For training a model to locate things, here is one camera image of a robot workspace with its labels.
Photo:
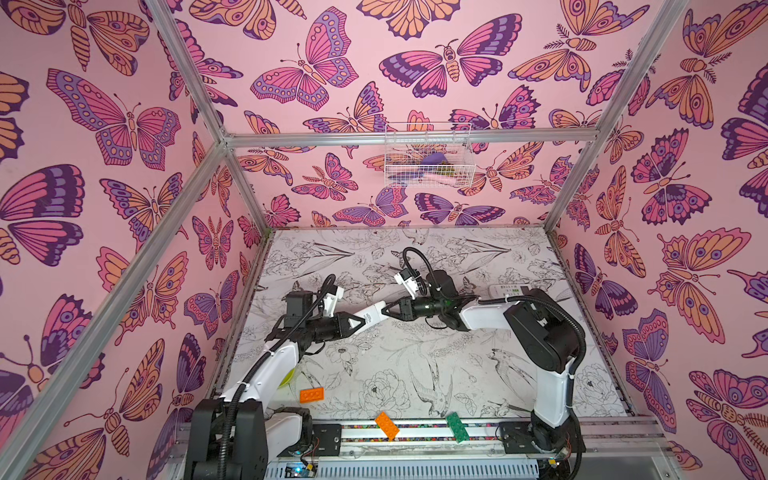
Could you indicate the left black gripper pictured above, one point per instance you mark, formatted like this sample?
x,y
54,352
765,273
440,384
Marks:
x,y
337,325

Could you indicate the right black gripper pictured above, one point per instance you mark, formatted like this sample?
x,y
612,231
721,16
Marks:
x,y
405,308

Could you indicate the white remote control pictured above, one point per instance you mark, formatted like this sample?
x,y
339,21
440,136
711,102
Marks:
x,y
370,316
508,290

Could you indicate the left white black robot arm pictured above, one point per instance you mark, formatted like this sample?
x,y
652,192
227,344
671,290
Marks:
x,y
230,437

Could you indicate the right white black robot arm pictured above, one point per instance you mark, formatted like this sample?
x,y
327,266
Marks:
x,y
554,342

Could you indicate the lime green bowl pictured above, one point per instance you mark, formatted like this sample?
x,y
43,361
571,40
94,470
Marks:
x,y
288,378

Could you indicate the orange lego brick left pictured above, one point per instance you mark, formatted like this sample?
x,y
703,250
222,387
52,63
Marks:
x,y
311,395

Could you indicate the green lego brick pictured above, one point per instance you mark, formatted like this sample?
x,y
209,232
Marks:
x,y
457,427

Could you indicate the small green circuit board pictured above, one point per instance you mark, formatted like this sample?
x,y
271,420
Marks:
x,y
299,470

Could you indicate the purple object in basket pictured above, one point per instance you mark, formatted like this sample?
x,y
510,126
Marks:
x,y
434,159

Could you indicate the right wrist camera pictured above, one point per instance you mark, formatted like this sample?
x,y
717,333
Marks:
x,y
409,282

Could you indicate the orange lego brick on rail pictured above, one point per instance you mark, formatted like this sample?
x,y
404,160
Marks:
x,y
387,426

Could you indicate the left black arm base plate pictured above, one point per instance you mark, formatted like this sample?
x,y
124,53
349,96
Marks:
x,y
326,440

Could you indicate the aluminium front rail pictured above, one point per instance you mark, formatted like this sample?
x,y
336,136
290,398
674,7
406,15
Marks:
x,y
602,436

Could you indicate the white slotted cable duct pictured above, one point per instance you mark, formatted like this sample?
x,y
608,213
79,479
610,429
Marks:
x,y
418,469

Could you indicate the white wire basket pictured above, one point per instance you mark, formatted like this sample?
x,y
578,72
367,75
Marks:
x,y
404,151

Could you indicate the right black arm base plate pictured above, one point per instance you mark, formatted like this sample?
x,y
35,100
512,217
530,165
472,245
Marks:
x,y
526,437

